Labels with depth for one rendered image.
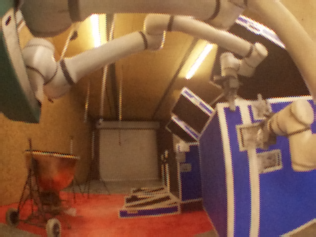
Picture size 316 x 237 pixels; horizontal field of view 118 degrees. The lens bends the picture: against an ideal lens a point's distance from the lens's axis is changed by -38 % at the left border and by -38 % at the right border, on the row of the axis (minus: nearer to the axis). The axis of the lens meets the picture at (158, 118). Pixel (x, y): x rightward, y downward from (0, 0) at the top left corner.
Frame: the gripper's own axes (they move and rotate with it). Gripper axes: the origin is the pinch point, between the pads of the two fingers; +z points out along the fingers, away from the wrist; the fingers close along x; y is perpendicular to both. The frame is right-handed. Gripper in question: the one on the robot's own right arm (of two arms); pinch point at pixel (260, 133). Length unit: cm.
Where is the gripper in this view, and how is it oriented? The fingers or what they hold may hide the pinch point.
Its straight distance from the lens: 79.5
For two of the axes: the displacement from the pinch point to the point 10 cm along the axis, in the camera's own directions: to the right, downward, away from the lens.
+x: -3.5, 9.1, -2.2
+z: 1.5, 2.9, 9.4
